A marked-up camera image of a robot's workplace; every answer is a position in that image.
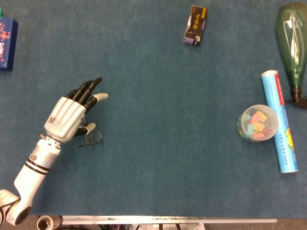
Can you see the aluminium table edge rail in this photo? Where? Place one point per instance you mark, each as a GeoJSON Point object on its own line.
{"type": "Point", "coordinates": [168, 219]}

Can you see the blue felt table cloth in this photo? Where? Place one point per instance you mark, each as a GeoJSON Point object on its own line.
{"type": "Point", "coordinates": [156, 119]}

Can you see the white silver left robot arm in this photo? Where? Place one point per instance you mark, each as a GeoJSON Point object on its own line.
{"type": "Point", "coordinates": [26, 172]}

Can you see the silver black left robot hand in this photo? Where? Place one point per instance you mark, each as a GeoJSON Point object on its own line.
{"type": "Point", "coordinates": [64, 117]}

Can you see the clear tub of binder clips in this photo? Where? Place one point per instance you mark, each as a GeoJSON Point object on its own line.
{"type": "Point", "coordinates": [257, 123]}

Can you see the dark blue patterned box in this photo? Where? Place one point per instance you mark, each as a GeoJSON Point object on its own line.
{"type": "Point", "coordinates": [6, 45]}

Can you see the black purple ink box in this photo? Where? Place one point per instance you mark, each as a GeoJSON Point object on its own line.
{"type": "Point", "coordinates": [195, 25]}

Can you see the blue cling wrap roll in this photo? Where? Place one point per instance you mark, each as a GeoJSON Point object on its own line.
{"type": "Point", "coordinates": [279, 119]}

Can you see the brown cardboard tape roll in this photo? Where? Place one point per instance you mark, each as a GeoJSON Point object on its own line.
{"type": "Point", "coordinates": [46, 222]}

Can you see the green glass spray bottle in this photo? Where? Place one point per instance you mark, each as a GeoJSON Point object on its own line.
{"type": "Point", "coordinates": [293, 45]}

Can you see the thin black metal eyeglasses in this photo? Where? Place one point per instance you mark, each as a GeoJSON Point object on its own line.
{"type": "Point", "coordinates": [94, 136]}

